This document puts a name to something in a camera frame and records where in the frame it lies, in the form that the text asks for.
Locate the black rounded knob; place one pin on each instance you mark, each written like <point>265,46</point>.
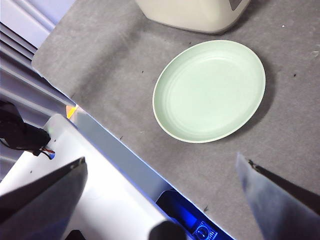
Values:
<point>167,232</point>

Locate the yellow orange sticker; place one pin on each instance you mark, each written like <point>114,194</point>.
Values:
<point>70,111</point>

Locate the blue lit display panel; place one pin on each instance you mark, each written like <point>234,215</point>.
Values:
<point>185,212</point>

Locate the pale green round plate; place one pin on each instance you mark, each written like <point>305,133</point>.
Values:
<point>208,92</point>

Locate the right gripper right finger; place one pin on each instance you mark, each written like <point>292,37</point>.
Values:
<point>280,210</point>

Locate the cream two-slot toaster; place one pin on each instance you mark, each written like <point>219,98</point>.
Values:
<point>187,12</point>

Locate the aluminium frame rail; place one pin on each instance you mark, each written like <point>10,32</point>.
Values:
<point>15,82</point>

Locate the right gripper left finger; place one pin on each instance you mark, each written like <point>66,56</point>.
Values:
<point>42,205</point>

